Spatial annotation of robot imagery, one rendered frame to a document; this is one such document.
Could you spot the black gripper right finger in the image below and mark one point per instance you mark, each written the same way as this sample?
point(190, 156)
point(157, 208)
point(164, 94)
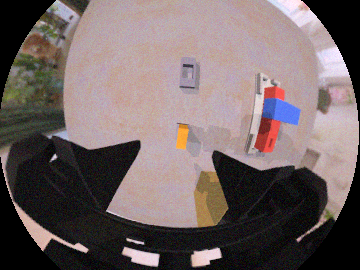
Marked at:
point(244, 186)

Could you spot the blue rectangular block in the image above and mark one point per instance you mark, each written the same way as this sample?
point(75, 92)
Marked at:
point(279, 110)

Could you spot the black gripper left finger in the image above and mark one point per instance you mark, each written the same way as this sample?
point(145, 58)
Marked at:
point(101, 170)

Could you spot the red long block with square socket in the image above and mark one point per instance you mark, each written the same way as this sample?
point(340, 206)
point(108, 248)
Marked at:
point(267, 133)

